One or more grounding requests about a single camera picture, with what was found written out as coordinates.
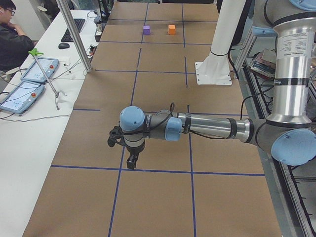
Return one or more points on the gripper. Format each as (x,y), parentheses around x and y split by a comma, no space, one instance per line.
(135,150)

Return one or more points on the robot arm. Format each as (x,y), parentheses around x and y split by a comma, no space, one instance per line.
(286,133)

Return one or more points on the purple foam block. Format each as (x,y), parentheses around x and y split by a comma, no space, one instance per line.
(146,30)

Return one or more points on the orange foam block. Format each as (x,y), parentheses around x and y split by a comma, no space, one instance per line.
(171,29)

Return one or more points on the brown paper table cover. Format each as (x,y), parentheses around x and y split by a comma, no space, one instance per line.
(115,175)

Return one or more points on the lower teach pendant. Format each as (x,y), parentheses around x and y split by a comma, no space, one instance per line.
(22,97)

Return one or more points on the teach pendant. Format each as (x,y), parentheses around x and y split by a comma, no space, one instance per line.
(22,97)
(35,74)

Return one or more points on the upper teach pendant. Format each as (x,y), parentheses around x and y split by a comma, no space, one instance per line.
(35,74)

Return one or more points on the silver metal cup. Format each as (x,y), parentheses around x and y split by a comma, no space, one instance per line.
(98,29)

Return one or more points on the black computer mouse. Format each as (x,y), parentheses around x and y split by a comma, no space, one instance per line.
(63,45)

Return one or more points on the stack of books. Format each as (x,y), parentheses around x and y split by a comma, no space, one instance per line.
(264,63)

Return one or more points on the seated person in black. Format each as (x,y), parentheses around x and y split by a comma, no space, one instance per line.
(14,43)

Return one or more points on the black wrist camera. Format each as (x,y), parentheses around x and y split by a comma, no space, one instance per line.
(116,137)

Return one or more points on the white camera mast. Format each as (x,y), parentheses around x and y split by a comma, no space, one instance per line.
(215,69)

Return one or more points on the aluminium frame post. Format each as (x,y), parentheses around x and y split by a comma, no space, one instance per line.
(65,11)

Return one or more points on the green handled reacher grabber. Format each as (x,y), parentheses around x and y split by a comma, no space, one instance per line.
(35,53)

